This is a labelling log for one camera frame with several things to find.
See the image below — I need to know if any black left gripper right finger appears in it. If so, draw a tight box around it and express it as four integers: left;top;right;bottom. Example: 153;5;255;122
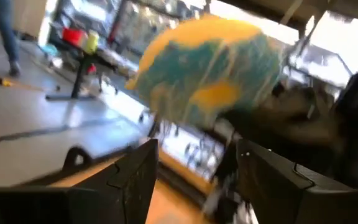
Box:
236;138;358;224

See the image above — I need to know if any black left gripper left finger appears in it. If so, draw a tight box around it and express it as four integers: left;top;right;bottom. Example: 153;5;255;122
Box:
73;138;160;224

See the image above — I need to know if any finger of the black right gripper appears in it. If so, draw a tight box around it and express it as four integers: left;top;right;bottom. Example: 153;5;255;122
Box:
259;82;338;149

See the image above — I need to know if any large blue iced donut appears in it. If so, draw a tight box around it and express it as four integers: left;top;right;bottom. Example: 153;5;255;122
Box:
125;14;287;128

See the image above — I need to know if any yellow-green container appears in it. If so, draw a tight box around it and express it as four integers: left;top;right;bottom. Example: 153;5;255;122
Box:
84;30;101;55

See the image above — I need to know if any red container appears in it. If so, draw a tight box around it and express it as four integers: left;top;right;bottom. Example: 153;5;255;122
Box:
62;27;87;48

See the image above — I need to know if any person's leg and shoe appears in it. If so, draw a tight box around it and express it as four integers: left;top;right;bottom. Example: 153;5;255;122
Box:
0;0;22;78

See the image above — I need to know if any black pedestal table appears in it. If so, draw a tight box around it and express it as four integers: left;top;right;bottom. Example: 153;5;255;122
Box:
45;21;139;102

